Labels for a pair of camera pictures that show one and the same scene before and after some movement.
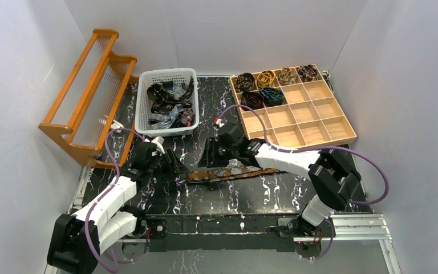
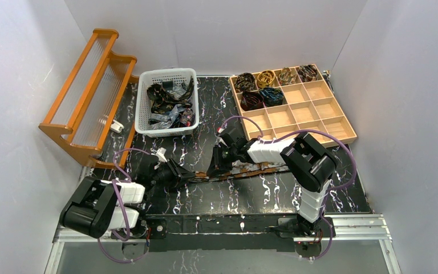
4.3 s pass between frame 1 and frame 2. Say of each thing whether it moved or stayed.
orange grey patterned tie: stayed
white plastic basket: stayed
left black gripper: moved
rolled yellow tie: stayed
